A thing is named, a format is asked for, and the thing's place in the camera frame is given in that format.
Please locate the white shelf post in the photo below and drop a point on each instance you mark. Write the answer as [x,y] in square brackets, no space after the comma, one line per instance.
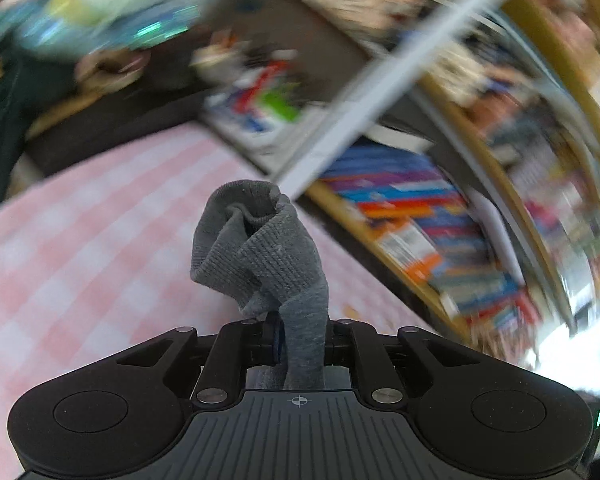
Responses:
[380,90]

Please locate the grey fleece pants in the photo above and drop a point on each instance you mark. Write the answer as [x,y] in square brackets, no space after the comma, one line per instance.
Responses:
[280,260]

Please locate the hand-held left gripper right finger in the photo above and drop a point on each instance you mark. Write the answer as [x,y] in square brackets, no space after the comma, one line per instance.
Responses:
[338,347]

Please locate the dark green cloth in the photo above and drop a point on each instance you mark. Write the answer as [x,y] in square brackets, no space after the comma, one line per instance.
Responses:
[0,125]

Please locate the pink wristwatch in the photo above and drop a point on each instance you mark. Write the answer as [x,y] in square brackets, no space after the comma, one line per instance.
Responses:
[107,66]

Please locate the pink checked bed sheet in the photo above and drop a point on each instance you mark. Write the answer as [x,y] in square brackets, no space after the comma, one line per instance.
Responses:
[105,240]

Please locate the wooden bookshelf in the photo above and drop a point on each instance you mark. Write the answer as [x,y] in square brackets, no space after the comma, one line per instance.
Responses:
[350,212]

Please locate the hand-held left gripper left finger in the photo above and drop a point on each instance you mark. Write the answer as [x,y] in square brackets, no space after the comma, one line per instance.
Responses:
[278,342]

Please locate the iridescent plastic bag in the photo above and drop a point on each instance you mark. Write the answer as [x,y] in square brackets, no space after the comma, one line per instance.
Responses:
[95,10]

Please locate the orange and white box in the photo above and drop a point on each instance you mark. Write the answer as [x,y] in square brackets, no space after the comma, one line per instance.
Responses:
[405,249]

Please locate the white tub with green lid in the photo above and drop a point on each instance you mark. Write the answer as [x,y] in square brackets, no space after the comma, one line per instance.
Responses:
[279,105]

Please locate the row of thin picture books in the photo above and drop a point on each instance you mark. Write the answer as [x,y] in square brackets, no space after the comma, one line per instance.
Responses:
[540,135]

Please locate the row of colourful books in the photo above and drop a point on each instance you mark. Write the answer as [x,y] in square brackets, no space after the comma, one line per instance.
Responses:
[405,187]

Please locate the red and white bottle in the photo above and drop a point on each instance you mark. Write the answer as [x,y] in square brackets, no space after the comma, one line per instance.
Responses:
[262,80]

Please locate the black side table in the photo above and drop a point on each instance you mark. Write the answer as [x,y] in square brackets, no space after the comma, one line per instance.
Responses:
[145,115]

